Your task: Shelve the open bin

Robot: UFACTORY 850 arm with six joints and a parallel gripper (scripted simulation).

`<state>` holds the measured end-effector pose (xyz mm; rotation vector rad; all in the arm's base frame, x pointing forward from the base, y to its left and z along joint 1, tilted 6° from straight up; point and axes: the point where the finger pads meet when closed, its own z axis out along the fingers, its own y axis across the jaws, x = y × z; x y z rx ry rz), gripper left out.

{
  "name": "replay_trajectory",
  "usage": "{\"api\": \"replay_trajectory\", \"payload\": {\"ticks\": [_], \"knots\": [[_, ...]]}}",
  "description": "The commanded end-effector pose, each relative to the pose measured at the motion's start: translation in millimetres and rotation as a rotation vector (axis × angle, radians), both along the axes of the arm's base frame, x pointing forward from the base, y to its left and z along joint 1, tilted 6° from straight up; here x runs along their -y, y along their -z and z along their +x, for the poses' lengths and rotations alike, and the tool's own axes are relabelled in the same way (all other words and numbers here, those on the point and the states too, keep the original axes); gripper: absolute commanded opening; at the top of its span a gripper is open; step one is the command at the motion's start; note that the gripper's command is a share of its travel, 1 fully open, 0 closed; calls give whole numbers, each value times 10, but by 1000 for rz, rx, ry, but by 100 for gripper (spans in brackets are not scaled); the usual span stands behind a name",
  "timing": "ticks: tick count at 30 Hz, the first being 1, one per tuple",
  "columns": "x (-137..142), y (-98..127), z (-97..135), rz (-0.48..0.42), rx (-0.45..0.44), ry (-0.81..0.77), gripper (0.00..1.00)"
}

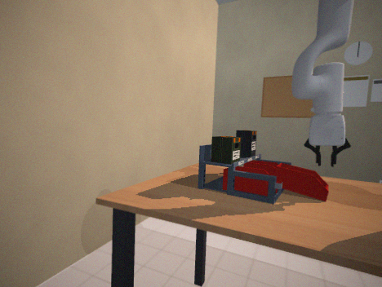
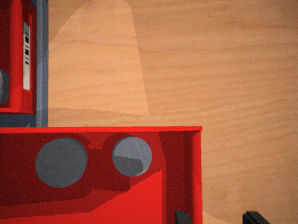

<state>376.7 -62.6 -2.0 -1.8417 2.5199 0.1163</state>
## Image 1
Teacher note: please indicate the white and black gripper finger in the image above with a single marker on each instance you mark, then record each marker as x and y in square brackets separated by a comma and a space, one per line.
[337, 150]
[316, 150]

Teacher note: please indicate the olive green tool case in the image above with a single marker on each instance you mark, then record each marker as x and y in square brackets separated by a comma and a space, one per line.
[225, 150]

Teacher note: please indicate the red bin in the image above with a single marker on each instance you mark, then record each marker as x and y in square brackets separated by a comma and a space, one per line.
[248, 185]
[263, 165]
[303, 183]

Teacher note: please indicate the dark grey tool case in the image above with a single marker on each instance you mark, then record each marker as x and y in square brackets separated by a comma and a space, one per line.
[248, 142]

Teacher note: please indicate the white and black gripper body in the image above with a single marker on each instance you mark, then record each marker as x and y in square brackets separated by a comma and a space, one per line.
[327, 130]

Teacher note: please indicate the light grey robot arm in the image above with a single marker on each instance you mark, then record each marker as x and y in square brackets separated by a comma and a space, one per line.
[324, 84]

